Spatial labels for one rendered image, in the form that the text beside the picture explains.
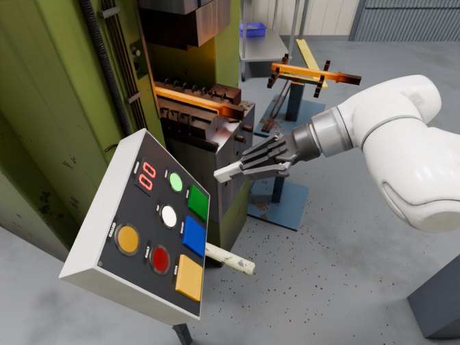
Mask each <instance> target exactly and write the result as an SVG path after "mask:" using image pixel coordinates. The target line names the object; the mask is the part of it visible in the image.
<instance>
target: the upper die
mask: <svg viewBox="0 0 460 345"><path fill-rule="evenodd" d="M138 10H139V14H140V20H141V23H142V29H143V33H144V36H146V37H150V38H157V39H160V40H167V41H171V42H177V43H180V44H186V45H190V46H194V47H200V46H201V45H202V44H204V43H205V42H207V41H208V40H209V39H210V38H212V37H214V36H215V35H216V34H218V33H219V32H220V31H222V30H223V29H224V28H226V27H227V26H229V0H212V1H210V2H209V3H206V4H205V5H202V6H201V7H198V8H197V9H195V10H193V11H192V12H190V13H188V14H186V15H182V14H175V13H170V12H163V11H158V10H150V9H145V8H138Z"/></svg>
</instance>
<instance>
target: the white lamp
mask: <svg viewBox="0 0 460 345"><path fill-rule="evenodd" d="M162 216H163V219H164V221H165V223H166V224H167V225H168V226H171V227H172V226H173V225H175V222H176V216H175V213H174V211H173V209H172V208H170V207H167V206H166V207H165V208H164V209H163V212H162Z"/></svg>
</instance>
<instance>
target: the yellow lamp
mask: <svg viewBox="0 0 460 345"><path fill-rule="evenodd" d="M118 241H119V244H120V246H121V248H122V249H123V250H125V251H127V252H132V251H134V250H135V249H136V248H137V245H138V236H137V233H136V232H135V231H134V229H132V228H131V227H123V228H122V229H121V230H120V232H119V234H118Z"/></svg>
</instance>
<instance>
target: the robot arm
mask: <svg viewBox="0 0 460 345"><path fill-rule="evenodd" d="M441 106H442V101H441V97H440V95H439V92H438V90H437V88H436V87H435V85H434V84H433V82H432V81H431V80H430V79H428V78H427V77H425V76H422V75H411V76H406V77H400V78H397V79H393V80H389V81H386V82H383V83H381V84H378V85H375V86H373V87H371V88H368V89H366V90H363V91H361V92H359V93H357V94H355V95H353V96H352V97H350V98H349V99H348V100H346V101H345V102H343V103H342V104H340V105H338V106H336V107H332V108H331V109H329V110H327V111H325V112H322V113H320V114H317V115H315V116H312V117H311V119H310V120H311V124H310V125H309V123H305V124H303V125H300V126H298V127H295V128H293V130H292V133H289V134H285V135H283V134H281V133H280V131H279V130H276V131H275V132H274V133H273V134H272V135H271V136H269V137H267V138H266V139H264V140H262V141H261V142H259V143H257V144H256V145H254V146H252V147H251V148H249V149H247V150H246V151H244V152H243V153H242V154H243V157H242V158H241V159H240V160H239V161H237V162H234V163H232V164H230V165H229V166H227V167H224V168H221V169H220V170H217V171H214V176H215V178H216V179H217V180H218V181H219V182H220V183H222V182H225V181H228V180H230V179H237V178H239V177H242V176H245V177H246V178H247V179H248V180H249V181H254V180H258V179H266V178H271V177H278V176H280V177H289V176H290V173H289V170H290V168H291V166H293V165H295V164H296V163H298V162H299V161H304V162H308V161H309V160H312V159H316V158H317V157H320V155H321V153H323V154H324V156H325V157H331V156H333V155H337V154H339V153H342V152H344V151H349V150H351V149H353V148H357V147H359V149H360V150H361V151H362V153H363V155H364V157H365V159H366V166H367V168H368V171H369V173H370V176H371V178H372V180H373V182H374V184H375V186H376V187H377V189H378V191H379V192H380V194H381V196H382V197H383V199H384V201H385V202H386V203H387V205H388V206H389V208H390V209H391V210H392V211H393V212H394V213H395V214H396V215H397V217H399V218H400V219H401V220H402V221H403V222H405V223H406V224H408V225H409V226H410V227H413V228H414V229H418V230H422V231H425V232H429V233H444V232H449V231H454V230H456V229H459V228H460V135H458V134H455V133H450V132H447V131H443V130H441V129H438V128H435V127H430V128H428V127H427V126H426V124H428V123H429V122H430V121H431V120H432V119H433V118H434V117H435V116H436V115H437V113H438V112H439V111H440V109H441Z"/></svg>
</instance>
